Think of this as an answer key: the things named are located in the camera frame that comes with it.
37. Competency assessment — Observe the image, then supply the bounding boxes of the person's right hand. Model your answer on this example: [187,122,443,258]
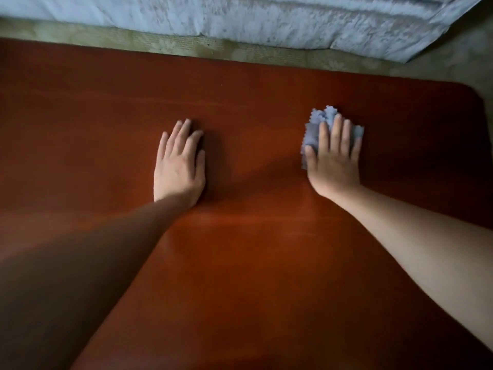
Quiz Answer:
[304,114,364,201]

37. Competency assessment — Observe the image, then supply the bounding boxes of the person's left hand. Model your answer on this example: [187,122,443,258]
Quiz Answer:
[153,118,206,209]

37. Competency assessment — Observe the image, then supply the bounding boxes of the blue-grey cleaning cloth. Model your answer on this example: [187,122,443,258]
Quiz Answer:
[300,105,365,170]

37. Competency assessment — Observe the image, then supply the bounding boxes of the person's left forearm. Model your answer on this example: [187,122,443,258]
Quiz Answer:
[0,194,193,370]

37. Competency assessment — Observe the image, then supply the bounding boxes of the person's right forearm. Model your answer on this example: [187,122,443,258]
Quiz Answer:
[327,184,493,352]

